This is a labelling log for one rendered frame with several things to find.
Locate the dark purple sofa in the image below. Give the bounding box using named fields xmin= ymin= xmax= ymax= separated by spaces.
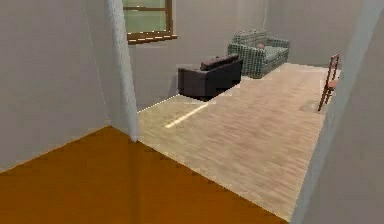
xmin=177 ymin=52 xmax=244 ymax=102

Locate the green checked sofa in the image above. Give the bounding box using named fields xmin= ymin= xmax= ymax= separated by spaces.
xmin=227 ymin=28 xmax=291 ymax=80

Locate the brown framed window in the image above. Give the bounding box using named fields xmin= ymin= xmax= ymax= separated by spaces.
xmin=122 ymin=0 xmax=178 ymax=45

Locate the red wooden chair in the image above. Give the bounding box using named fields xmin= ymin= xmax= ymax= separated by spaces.
xmin=317 ymin=52 xmax=341 ymax=113

